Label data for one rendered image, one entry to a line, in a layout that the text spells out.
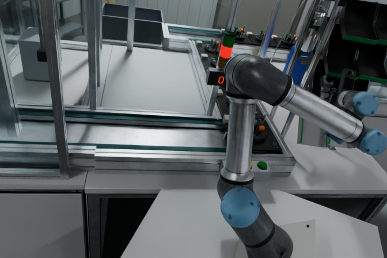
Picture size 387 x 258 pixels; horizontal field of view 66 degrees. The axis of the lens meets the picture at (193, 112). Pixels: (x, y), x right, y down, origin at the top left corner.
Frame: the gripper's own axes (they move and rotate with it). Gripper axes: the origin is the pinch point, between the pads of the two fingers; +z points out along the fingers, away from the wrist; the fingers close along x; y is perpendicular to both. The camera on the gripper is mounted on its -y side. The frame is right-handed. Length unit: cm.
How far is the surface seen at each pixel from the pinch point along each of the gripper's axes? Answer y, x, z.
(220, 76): 8.7, -47.2, 4.2
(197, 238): 66, -37, -33
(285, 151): 32.5, -6.7, 6.8
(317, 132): 19.8, 6.1, 12.6
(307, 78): -3.0, -9.0, 6.6
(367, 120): 7, 67, 92
